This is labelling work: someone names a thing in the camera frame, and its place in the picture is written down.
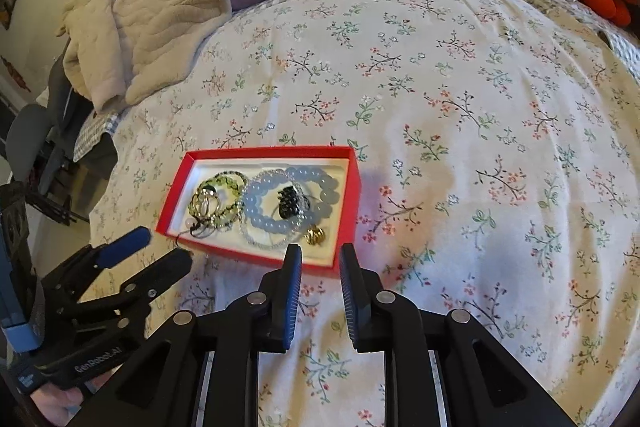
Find green bead black cord bracelet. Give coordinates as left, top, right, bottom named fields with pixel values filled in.
left=164, top=171, right=252, bottom=253

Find gold silver bangle rings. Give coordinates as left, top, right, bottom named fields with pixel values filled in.
left=188, top=186, right=222, bottom=220

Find red cardboard box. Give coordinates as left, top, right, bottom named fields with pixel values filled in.
left=156, top=145, right=360, bottom=274

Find light blue bead bracelet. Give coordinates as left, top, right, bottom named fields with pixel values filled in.
left=242, top=163, right=342, bottom=238

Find black hair claw clip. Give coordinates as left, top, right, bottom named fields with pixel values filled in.
left=278, top=185, right=309, bottom=220

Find person's left hand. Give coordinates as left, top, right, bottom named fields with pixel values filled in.
left=30, top=383, right=84, bottom=427

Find dark clothing on chair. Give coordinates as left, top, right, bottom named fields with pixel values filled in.
left=6, top=58, right=117, bottom=225

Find checked grey cloth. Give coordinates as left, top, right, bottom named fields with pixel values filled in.
left=73, top=112, right=122, bottom=162

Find floral white bedsheet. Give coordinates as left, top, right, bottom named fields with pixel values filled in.
left=90, top=0, right=639, bottom=426

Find beige fleece blanket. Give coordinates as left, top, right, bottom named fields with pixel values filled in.
left=58, top=0, right=232, bottom=113

